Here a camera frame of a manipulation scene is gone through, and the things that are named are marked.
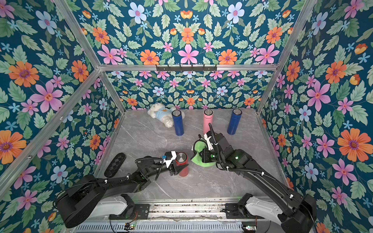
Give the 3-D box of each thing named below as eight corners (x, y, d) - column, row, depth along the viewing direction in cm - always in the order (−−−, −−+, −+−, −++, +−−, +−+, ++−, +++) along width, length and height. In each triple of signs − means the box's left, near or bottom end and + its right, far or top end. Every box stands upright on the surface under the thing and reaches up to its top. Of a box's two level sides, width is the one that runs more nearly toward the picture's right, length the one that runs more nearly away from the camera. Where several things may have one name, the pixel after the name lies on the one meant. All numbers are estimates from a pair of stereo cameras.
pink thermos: (203, 135, 106) (203, 115, 89) (202, 128, 110) (203, 108, 93) (211, 135, 106) (213, 115, 89) (210, 128, 110) (213, 108, 93)
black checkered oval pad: (104, 176, 88) (101, 174, 85) (121, 154, 98) (118, 151, 95) (111, 179, 87) (108, 177, 84) (127, 156, 96) (125, 153, 94)
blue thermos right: (227, 134, 106) (232, 115, 90) (226, 128, 110) (231, 108, 94) (236, 134, 106) (243, 115, 90) (234, 128, 110) (241, 108, 94)
